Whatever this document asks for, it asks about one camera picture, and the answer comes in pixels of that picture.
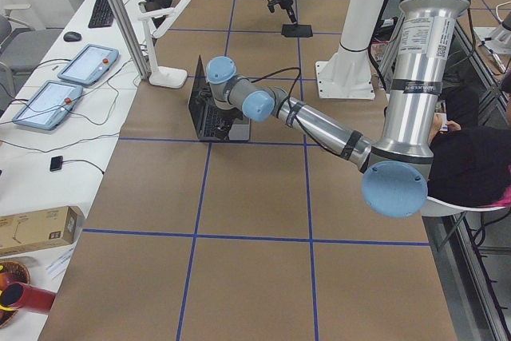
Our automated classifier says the teach pendant tablet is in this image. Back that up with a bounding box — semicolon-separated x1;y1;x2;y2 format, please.
57;44;119;86
12;81;83;131

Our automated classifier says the black mouse pad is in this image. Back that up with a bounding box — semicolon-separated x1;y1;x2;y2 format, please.
281;24;313;38

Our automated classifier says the white camera stand column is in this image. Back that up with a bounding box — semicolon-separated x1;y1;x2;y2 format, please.
316;0;384;100

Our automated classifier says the black keyboard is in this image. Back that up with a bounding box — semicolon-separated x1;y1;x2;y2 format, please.
88;0;114;29

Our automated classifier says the black computer mouse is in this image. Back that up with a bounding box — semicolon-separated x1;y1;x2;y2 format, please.
63;31;82;42

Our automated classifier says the white desk lamp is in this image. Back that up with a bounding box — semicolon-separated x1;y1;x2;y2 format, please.
137;0;192;89

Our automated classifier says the grey laptop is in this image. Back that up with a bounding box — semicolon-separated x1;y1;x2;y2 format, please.
188;57;251;142

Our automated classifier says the cardboard box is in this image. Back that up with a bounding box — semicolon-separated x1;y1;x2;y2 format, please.
1;206;84;256

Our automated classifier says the woven basket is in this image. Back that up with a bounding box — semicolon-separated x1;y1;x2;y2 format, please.
1;260;30;327

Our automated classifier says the seated person in black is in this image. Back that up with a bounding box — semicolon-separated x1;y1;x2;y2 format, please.
427;85;510;208

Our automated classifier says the small black square device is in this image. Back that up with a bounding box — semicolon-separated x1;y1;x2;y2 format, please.
50;156;64;172

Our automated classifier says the far teach pendant tablet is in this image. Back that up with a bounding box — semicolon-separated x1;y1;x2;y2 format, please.
57;44;119;86

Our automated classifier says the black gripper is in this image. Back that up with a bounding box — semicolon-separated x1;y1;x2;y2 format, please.
267;0;296;24

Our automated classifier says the aluminium frame post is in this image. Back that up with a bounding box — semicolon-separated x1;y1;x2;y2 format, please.
108;0;150;80

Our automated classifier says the near teach pendant tablet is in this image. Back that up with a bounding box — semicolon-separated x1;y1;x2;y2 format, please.
12;81;83;131

